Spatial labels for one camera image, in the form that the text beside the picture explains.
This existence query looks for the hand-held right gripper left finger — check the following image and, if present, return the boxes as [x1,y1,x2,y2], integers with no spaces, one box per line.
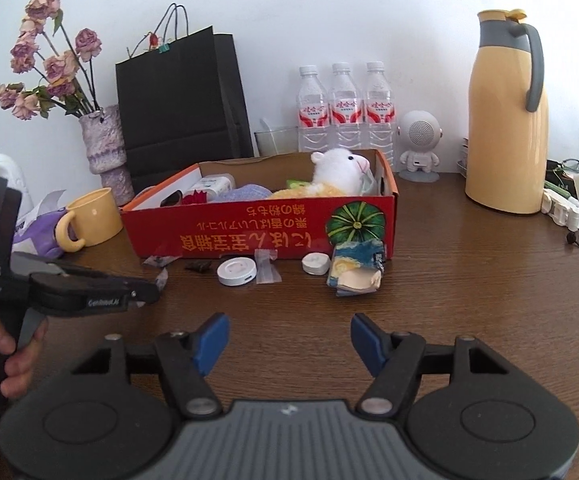
[69,312,231,419]

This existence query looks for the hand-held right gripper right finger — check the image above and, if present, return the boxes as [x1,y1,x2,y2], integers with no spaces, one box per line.
[350,312,510,417]

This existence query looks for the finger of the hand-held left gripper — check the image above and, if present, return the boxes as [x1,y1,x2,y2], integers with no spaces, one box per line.
[64,274,162,310]
[13,254,95,277]

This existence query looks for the large white round disc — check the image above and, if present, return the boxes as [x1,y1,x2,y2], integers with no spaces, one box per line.
[216,255,258,287]

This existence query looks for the blue painted print packet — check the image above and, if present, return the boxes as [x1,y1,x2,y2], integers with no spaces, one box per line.
[325,240,386,297]

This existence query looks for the small white round disc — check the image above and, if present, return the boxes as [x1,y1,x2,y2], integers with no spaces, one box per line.
[302,252,331,276]

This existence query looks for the red cardboard box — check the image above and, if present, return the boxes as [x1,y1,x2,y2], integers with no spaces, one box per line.
[120,149,400,261]

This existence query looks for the white and yellow plush sheep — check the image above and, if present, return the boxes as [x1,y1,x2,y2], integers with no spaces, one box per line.
[270,149,374,201]

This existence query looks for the person's left hand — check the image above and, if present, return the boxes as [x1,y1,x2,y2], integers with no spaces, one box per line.
[0,302,51,401]

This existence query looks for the purple tissue pack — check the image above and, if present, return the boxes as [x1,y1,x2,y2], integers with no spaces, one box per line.
[12,189,77,260]

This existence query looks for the white detergent bottle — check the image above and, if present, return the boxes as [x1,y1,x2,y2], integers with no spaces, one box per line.
[0,150,37,231]

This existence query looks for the yellow mug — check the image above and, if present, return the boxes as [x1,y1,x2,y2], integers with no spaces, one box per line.
[55,187,124,252]

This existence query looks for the white cotton swab jar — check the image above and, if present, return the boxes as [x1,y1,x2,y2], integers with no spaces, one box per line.
[196,174,235,201]

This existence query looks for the mottled purple vase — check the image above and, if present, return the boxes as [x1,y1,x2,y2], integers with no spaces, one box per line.
[79,105,135,207]

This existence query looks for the light blue knitted cloth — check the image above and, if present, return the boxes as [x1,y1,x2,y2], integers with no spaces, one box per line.
[218,183,273,204]

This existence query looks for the dried pink roses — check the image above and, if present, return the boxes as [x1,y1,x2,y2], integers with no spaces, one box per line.
[0,0,105,121]

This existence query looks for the black paper bag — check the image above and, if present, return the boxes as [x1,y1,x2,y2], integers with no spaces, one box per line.
[115,4,255,193]

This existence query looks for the glass cup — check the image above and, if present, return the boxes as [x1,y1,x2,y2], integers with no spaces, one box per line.
[254,125,300,158]

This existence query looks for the white round robot speaker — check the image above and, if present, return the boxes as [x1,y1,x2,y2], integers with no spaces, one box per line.
[397,110,443,182]

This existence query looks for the red label water bottle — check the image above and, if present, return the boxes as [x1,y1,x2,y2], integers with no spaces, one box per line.
[364,61,397,171]
[328,62,364,152]
[297,65,331,153]

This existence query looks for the white plastic device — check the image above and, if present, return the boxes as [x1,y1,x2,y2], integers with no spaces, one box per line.
[542,187,579,227]

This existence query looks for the yellow thermos jug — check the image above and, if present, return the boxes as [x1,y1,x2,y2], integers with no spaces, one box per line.
[464,8,550,215]

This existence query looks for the dried twig with red bud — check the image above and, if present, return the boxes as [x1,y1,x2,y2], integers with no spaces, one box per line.
[126,31,162,58]

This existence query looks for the green cord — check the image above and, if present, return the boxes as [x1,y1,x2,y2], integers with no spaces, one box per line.
[544,167,575,191]

